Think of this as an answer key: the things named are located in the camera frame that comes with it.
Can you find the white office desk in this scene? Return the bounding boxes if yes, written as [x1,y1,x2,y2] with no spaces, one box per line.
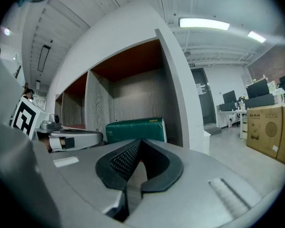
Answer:
[216,110,248,140]

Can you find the black flat panel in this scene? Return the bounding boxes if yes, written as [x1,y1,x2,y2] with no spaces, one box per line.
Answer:
[244,94,276,110]

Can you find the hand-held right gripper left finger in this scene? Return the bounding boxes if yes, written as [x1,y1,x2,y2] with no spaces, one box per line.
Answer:
[51,138,142,222]

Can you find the dark grey door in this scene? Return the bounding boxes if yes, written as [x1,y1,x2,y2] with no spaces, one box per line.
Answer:
[190,67,217,127]

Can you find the long white ceiling light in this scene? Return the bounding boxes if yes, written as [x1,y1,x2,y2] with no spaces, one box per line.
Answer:
[179,17,230,31]

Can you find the short white ceiling light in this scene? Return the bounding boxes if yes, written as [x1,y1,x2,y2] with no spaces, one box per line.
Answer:
[247,31,266,44]

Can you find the green and white packet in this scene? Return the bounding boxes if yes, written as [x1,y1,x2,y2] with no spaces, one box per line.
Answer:
[105,117,167,145]

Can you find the grey wooden shelf desk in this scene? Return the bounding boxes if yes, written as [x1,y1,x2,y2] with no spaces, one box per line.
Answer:
[54,28,190,150]

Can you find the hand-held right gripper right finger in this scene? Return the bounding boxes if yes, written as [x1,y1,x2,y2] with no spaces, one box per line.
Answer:
[123,138,275,228]

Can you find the unlit black ceiling light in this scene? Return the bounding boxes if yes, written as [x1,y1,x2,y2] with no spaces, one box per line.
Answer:
[37,44,51,73]

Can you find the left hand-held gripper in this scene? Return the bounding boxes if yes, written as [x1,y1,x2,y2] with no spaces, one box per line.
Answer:
[10,96,103,153]

